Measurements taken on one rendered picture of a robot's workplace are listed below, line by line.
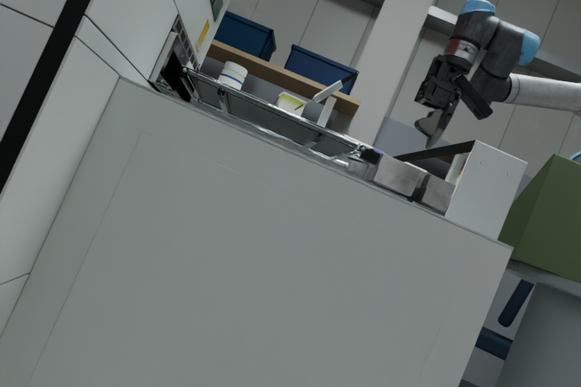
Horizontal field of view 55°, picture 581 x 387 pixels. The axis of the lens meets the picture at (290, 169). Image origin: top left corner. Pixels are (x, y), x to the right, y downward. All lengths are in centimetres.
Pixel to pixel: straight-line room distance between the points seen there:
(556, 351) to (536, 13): 357
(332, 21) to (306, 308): 348
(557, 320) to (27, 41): 97
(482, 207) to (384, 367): 29
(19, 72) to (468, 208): 66
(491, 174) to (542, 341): 37
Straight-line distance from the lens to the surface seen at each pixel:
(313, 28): 415
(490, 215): 94
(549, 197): 109
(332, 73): 338
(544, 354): 116
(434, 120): 131
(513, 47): 139
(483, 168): 93
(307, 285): 81
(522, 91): 150
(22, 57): 65
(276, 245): 79
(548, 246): 109
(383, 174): 106
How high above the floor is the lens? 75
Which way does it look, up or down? 3 degrees up
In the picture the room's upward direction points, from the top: 23 degrees clockwise
